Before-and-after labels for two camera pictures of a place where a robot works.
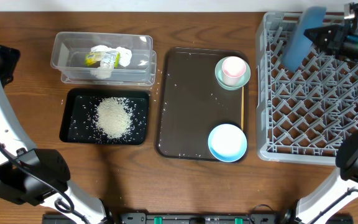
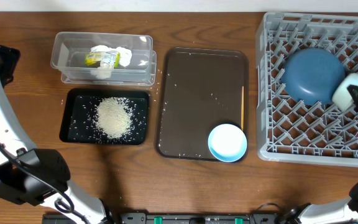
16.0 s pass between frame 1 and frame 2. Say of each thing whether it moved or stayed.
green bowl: moved
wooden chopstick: stayed
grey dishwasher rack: stayed
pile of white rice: stayed
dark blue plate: moved
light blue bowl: stayed
